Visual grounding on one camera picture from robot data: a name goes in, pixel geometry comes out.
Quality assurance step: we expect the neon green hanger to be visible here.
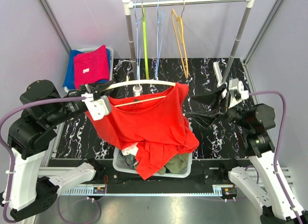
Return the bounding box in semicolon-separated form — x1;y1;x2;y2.
141;6;150;79

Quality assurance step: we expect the pink folded garment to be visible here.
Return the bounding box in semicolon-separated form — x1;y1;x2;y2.
73;45;110;89

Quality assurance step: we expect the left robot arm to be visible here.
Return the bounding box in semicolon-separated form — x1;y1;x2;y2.
0;79;114;224

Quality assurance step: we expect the empty light blue hanger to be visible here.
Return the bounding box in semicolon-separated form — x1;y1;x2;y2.
134;5;142;80

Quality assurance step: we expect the metal clothes rack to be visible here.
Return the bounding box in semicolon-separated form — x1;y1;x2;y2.
122;0;255;87

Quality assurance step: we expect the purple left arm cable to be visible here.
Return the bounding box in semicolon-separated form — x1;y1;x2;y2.
0;96;86;224

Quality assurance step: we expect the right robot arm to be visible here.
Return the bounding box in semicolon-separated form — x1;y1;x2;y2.
186;85;308;224

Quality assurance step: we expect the white front laundry basket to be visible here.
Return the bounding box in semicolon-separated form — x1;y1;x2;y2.
113;148;193;178

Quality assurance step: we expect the olive green tank top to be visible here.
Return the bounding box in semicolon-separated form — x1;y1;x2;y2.
158;153;189;175

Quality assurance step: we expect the yellow hanger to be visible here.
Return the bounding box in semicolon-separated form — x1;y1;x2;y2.
171;2;189;79

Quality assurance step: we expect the white pink garment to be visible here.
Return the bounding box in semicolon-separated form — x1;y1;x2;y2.
121;142;139;157

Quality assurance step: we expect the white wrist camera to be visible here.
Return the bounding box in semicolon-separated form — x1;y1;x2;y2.
81;93;112;121
228;79;249;108

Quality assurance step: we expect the white back laundry basket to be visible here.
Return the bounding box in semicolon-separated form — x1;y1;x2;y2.
63;46;114;92

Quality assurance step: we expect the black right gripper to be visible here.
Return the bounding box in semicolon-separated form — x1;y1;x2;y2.
186;83;252;130

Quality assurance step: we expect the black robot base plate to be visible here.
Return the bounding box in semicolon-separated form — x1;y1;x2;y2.
47;158;277;195

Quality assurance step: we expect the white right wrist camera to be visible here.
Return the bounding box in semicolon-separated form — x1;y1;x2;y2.
228;79;249;108

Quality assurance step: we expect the blue-grey tank top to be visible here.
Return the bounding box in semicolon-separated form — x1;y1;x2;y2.
124;154;139;170

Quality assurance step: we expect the blue folded garment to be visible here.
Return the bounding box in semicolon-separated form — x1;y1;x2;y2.
63;50;82;90

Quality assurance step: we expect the white laundry basket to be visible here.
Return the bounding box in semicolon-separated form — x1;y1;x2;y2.
113;148;193;178
63;46;114;92

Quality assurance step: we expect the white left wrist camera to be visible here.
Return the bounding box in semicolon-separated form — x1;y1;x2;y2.
81;93;112;121

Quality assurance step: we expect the red tank top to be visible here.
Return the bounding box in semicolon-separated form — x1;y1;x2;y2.
85;83;199;180

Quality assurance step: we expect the light blue wire hanger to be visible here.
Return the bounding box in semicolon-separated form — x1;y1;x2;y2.
154;0;164;80

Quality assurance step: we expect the cream white hanger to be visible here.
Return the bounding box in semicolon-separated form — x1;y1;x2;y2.
103;79;176;107

